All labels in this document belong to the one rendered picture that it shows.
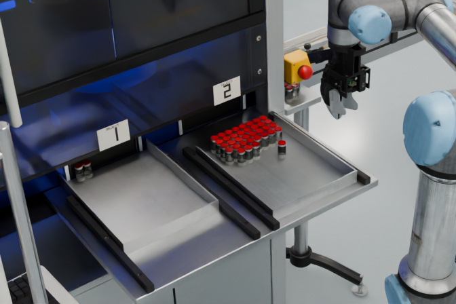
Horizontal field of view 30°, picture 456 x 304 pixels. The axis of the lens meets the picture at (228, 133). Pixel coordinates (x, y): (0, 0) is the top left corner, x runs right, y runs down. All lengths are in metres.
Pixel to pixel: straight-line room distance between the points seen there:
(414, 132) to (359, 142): 2.42
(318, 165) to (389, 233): 1.22
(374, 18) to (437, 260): 0.48
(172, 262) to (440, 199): 0.68
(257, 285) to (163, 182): 0.70
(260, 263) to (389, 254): 0.74
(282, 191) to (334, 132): 1.84
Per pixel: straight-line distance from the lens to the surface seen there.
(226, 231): 2.00
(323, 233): 3.36
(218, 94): 2.24
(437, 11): 1.74
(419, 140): 1.44
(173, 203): 2.09
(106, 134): 2.10
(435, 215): 1.55
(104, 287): 2.37
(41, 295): 1.54
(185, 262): 1.93
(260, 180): 2.15
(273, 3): 2.24
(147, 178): 2.19
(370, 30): 1.72
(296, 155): 2.24
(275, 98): 2.38
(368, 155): 3.79
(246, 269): 2.66
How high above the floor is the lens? 2.16
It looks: 33 degrees down
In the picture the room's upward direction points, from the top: 3 degrees counter-clockwise
